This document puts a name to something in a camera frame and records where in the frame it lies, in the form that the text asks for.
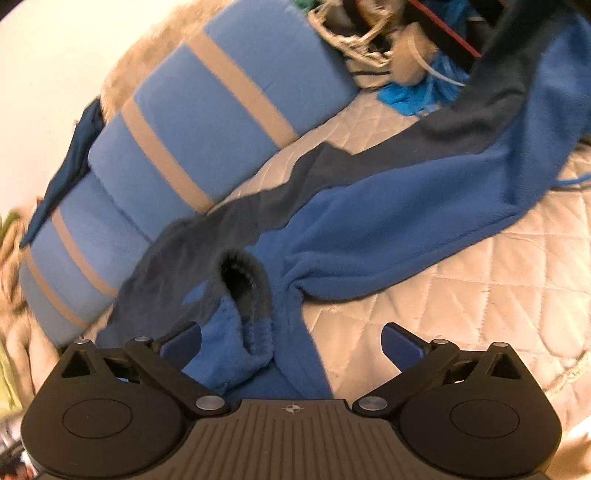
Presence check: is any blue fleece jacket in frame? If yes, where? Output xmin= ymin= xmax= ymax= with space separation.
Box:
xmin=96 ymin=1 xmax=590 ymax=400

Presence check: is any dark blue folded garment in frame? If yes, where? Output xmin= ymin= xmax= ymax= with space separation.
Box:
xmin=19 ymin=97 xmax=105 ymax=249

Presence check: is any black bag with straps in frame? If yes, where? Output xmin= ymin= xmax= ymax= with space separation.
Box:
xmin=342 ymin=1 xmax=508 ymax=69

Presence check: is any blue coiled cable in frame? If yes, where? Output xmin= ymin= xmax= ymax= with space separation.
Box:
xmin=375 ymin=0 xmax=477 ymax=119

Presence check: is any cream folded duvet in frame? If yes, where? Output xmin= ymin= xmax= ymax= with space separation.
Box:
xmin=0 ymin=211 xmax=61 ymax=434

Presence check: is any right blue striped cushion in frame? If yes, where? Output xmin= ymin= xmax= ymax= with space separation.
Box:
xmin=89 ymin=1 xmax=358 ymax=239

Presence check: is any black white striped cloth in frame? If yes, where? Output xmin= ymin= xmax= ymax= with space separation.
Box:
xmin=306 ymin=4 xmax=408 ymax=91

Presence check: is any left blue striped cushion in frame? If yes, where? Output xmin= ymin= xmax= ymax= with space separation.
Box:
xmin=20 ymin=173 xmax=148 ymax=346

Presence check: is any blue striped cushion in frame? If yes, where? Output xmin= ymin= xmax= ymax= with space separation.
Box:
xmin=20 ymin=173 xmax=148 ymax=346
xmin=89 ymin=1 xmax=358 ymax=239

